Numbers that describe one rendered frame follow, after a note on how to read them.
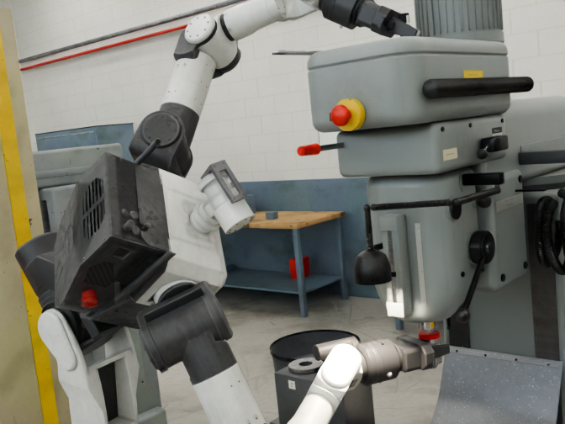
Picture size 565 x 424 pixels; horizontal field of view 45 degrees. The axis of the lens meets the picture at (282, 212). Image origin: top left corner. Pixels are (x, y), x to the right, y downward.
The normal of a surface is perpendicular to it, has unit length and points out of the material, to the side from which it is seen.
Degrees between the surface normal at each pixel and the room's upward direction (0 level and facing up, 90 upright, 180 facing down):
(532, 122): 90
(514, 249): 90
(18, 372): 90
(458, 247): 90
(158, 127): 62
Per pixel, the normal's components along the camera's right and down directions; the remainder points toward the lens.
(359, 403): 0.75, 0.00
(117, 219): 0.71, -0.52
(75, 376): -0.52, 0.15
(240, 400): 0.61, -0.37
